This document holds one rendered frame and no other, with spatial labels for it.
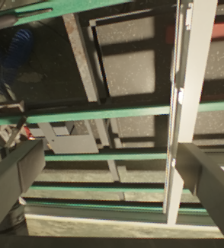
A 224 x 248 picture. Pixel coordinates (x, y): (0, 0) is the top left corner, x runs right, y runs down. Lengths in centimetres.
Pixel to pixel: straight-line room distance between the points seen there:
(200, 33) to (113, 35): 42
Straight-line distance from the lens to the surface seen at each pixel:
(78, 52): 58
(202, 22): 45
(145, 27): 78
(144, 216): 122
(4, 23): 58
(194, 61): 47
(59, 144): 82
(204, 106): 63
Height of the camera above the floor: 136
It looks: 49 degrees down
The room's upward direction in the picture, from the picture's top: 169 degrees counter-clockwise
